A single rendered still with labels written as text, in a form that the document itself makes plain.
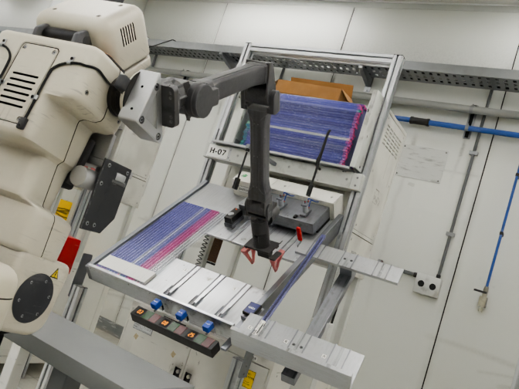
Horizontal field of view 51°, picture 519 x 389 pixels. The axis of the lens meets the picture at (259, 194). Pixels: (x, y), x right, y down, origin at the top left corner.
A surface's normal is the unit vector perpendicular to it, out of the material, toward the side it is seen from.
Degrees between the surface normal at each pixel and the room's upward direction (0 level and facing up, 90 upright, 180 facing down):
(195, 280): 44
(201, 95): 90
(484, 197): 90
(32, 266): 90
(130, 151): 90
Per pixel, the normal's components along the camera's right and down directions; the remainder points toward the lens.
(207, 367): -0.47, -0.26
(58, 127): 0.89, 0.25
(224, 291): -0.10, -0.86
